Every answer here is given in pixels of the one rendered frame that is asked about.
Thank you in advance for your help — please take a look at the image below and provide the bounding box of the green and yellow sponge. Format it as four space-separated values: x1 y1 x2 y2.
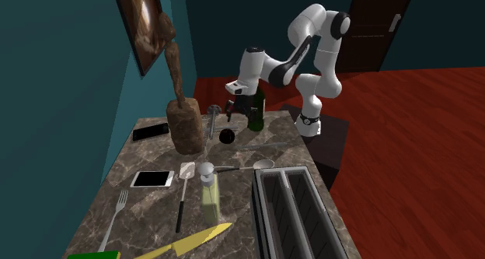
67 250 122 259

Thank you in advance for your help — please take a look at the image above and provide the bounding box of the white phone with black screen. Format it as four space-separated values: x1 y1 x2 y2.
130 170 176 189

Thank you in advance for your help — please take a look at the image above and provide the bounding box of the framed brown wall picture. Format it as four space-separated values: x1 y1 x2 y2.
110 0 169 78

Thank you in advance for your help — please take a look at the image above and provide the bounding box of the yellow knife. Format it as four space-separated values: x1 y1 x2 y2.
133 222 233 259

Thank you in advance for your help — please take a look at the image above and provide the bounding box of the grey toaster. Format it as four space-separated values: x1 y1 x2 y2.
251 166 351 259

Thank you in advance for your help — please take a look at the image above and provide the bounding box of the silver spoon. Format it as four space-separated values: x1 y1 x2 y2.
213 159 276 173

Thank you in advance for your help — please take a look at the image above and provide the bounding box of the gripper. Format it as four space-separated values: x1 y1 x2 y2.
225 93 260 123

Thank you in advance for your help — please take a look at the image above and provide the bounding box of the dark green glass bottle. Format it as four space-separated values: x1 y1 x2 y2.
246 85 266 132

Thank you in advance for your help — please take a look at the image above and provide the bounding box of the spatula with black handle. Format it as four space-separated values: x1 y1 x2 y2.
175 161 197 234

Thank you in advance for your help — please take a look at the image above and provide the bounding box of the yellow soap dispenser bottle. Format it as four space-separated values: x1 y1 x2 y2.
199 161 222 226

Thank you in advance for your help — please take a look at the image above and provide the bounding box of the brown wooden figure sculpture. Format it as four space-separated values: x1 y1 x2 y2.
158 12 205 156

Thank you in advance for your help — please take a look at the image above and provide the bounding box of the black ball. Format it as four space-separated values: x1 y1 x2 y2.
218 128 236 145

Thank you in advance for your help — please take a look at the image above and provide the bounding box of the dark brown door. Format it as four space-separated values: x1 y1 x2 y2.
335 0 417 74

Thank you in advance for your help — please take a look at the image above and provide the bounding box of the silver fork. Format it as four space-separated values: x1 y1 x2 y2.
97 189 130 254

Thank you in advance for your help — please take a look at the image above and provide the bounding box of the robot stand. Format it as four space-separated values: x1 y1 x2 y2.
279 103 351 191

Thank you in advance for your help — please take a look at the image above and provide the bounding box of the grey metal pestle tool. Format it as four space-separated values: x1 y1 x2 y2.
206 103 223 141

